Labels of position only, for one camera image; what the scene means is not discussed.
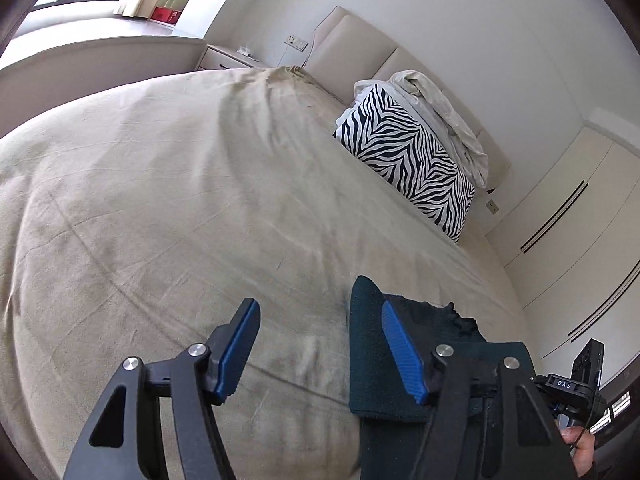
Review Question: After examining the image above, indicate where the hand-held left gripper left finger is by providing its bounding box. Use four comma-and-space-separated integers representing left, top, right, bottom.
62, 298, 262, 480

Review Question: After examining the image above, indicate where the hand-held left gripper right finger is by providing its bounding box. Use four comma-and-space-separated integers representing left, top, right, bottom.
381, 300, 581, 480

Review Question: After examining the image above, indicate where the dark green knit garment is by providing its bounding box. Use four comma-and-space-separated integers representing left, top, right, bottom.
348, 276, 538, 480

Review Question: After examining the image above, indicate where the person's right hand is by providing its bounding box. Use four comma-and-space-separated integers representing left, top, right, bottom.
560, 424, 597, 479

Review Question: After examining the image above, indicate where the bed with beige sheet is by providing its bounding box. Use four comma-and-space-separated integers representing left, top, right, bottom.
0, 66, 532, 480

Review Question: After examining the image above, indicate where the zebra print pillow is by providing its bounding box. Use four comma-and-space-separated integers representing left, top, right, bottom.
333, 80, 476, 244

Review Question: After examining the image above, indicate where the folded white duvet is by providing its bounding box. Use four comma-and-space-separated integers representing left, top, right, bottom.
390, 69, 490, 190

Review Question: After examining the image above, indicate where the white nightstand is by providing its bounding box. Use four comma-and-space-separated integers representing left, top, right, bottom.
198, 44, 272, 72

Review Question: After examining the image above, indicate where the beige upholstered headboard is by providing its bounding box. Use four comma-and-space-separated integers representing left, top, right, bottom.
302, 6, 512, 192

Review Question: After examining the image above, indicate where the white window bench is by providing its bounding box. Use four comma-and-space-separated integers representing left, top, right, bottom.
0, 17, 209, 139

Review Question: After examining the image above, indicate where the white wardrobe with black handles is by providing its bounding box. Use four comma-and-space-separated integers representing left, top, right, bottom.
482, 115, 640, 396

